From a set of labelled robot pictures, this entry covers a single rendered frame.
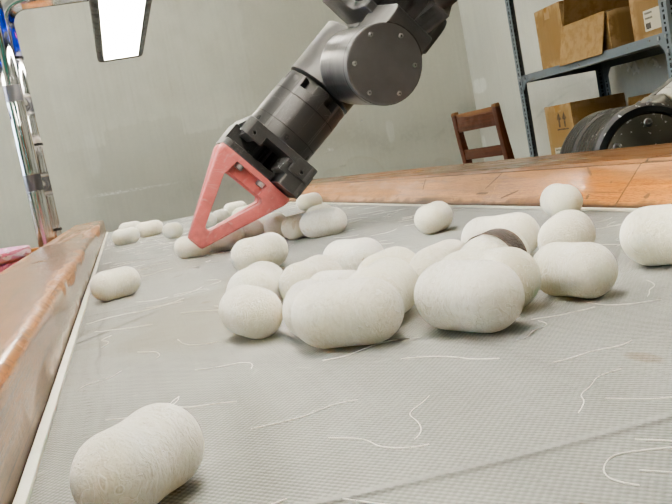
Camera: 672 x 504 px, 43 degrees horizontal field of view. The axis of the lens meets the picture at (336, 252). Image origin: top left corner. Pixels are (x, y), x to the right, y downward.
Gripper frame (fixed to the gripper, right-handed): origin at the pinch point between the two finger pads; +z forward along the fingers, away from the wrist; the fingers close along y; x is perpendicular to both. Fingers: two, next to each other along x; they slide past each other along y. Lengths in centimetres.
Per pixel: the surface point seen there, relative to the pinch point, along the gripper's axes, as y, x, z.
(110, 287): 16.0, -4.0, 5.6
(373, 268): 40.6, 0.5, -2.8
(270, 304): 38.2, -0.9, 0.2
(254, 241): 17.7, 0.7, -1.7
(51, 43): -445, -83, -30
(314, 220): 3.4, 5.6, -6.3
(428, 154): -442, 127, -126
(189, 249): -2.0, 0.2, 1.5
